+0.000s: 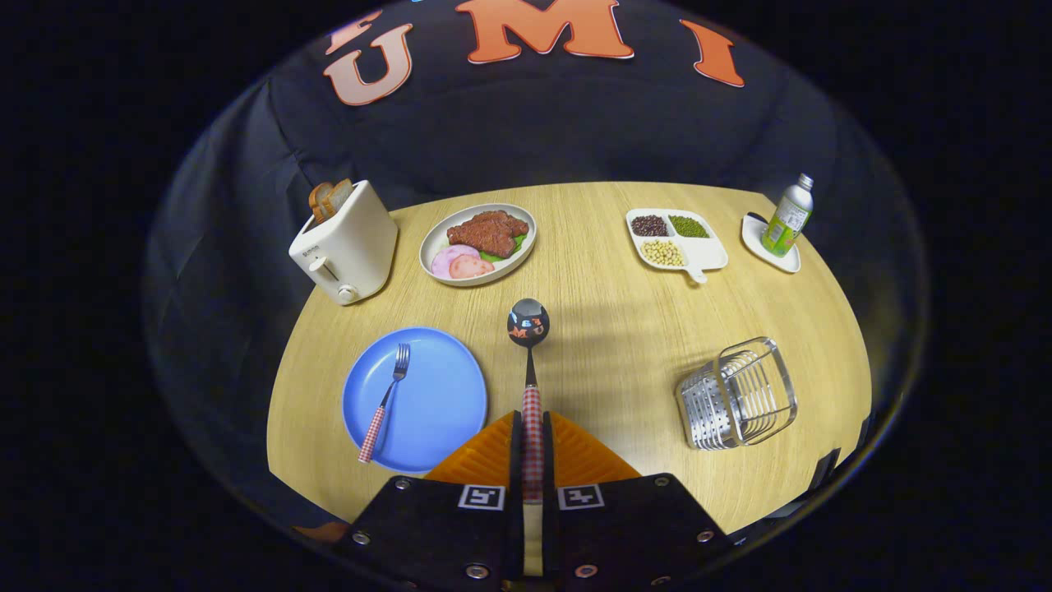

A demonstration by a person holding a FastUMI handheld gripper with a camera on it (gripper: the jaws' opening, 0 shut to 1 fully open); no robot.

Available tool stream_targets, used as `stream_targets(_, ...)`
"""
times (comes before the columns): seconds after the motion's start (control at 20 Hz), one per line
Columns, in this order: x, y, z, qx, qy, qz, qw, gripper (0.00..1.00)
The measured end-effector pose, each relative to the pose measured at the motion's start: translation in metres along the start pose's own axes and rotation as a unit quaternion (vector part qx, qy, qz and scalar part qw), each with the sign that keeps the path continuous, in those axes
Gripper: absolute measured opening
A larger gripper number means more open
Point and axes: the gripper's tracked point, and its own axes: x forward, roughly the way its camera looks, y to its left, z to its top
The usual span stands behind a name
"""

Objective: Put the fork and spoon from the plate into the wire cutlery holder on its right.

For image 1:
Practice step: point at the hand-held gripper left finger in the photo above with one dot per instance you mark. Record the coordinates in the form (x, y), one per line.
(516, 460)

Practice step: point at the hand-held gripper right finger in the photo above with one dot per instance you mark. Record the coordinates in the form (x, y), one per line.
(549, 460)

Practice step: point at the blue plate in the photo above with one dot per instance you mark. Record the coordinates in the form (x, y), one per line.
(436, 395)

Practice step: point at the metal cutlery holder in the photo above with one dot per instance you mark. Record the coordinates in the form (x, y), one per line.
(735, 395)

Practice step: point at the pink ham slice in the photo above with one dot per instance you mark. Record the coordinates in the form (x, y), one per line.
(448, 256)
(472, 267)

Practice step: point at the green lettuce leaf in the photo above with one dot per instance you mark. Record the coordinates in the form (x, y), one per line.
(518, 242)

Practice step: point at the brown meat piece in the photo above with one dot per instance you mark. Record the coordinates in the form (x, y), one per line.
(489, 232)

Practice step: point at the round beige plate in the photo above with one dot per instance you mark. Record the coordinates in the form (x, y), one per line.
(436, 238)

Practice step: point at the yellow soybeans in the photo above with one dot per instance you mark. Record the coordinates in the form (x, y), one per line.
(662, 253)

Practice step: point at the dark red beans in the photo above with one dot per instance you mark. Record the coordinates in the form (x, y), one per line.
(649, 225)

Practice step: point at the white divided dish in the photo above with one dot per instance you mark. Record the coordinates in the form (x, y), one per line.
(707, 251)

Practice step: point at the cream white toaster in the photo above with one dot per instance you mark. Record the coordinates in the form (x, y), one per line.
(353, 242)

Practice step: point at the green mung beans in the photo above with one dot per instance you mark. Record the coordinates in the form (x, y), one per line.
(689, 226)

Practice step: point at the small white coaster plate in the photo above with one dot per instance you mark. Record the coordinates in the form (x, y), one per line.
(752, 234)

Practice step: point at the toasted bread slice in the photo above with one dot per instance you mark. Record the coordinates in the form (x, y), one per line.
(319, 201)
(339, 196)

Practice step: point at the green label metal bottle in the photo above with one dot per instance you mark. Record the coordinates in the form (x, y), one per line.
(785, 222)

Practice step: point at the black backdrop cloth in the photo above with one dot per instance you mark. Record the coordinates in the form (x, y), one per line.
(575, 123)

